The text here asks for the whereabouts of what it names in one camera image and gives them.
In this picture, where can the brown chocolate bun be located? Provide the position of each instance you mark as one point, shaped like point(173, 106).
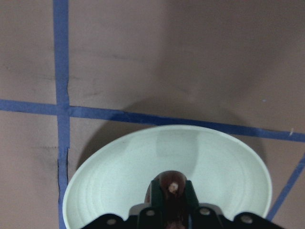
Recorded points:
point(172, 184)

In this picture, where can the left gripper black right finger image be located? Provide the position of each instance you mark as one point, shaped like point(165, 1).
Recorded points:
point(190, 196)

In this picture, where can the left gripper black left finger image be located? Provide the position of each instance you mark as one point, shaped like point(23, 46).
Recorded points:
point(156, 195)

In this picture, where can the light green plate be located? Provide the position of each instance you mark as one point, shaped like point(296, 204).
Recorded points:
point(224, 172)

